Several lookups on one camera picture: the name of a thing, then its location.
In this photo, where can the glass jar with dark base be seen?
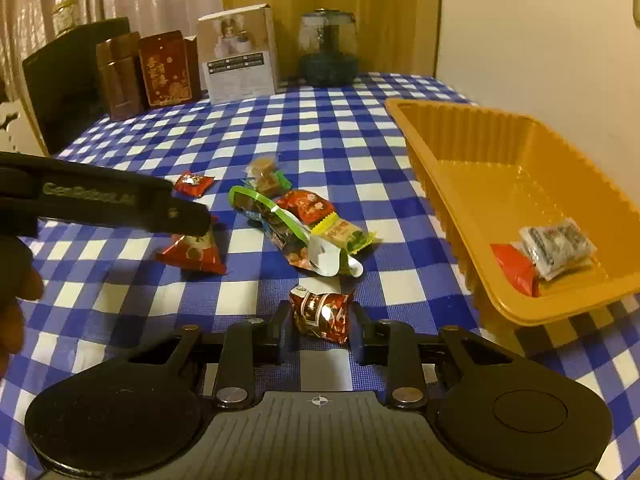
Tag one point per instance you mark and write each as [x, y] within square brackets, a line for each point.
[327, 50]

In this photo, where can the red flower print snack packet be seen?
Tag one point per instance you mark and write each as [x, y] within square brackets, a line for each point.
[306, 205]

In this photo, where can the long green white snack bag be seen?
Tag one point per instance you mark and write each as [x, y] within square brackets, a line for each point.
[292, 240]

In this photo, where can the clear white snack packet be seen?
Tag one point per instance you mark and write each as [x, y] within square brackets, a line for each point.
[555, 247]

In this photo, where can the dark red brown snack packet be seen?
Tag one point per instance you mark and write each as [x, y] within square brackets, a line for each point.
[320, 315]

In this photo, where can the plain red snack packet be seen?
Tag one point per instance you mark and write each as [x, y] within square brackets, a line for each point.
[517, 270]

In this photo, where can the dark brown cylinder tin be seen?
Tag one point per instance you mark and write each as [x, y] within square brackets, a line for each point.
[120, 77]

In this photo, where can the person's left hand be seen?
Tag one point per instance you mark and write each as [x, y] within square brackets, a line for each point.
[15, 320]

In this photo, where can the caramel candy in clear wrapper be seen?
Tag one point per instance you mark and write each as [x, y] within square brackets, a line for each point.
[261, 165]

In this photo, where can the red printed box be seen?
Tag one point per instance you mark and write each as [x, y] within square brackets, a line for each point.
[167, 70]

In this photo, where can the orange plastic tray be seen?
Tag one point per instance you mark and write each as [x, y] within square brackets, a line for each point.
[500, 195]

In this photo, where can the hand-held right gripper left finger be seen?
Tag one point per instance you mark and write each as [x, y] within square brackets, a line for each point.
[288, 332]

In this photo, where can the yellow green snack packet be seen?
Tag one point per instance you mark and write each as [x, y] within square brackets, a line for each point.
[342, 234]

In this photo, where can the yellow wooden panel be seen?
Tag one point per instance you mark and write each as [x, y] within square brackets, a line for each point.
[380, 10]

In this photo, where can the white perforated furniture panel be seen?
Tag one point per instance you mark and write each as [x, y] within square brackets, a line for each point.
[15, 130]

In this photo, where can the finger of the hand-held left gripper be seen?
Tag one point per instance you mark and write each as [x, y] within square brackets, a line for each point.
[192, 217]

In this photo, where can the green-edged candy packet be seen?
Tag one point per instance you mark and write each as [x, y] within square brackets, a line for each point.
[270, 183]

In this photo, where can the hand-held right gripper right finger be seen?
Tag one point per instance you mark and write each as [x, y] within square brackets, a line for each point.
[356, 335]

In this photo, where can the small red candy packet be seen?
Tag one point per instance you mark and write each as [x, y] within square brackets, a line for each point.
[192, 183]

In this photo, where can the red cartoon snack packet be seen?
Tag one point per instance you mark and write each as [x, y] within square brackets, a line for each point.
[192, 255]

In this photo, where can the small glass jar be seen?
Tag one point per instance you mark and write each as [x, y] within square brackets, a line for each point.
[64, 17]

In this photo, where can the blue checked tablecloth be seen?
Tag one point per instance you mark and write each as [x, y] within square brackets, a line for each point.
[340, 130]

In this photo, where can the white product box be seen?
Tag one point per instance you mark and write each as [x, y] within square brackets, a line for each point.
[237, 55]

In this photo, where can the black chair back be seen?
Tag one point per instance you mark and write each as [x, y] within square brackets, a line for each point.
[65, 85]

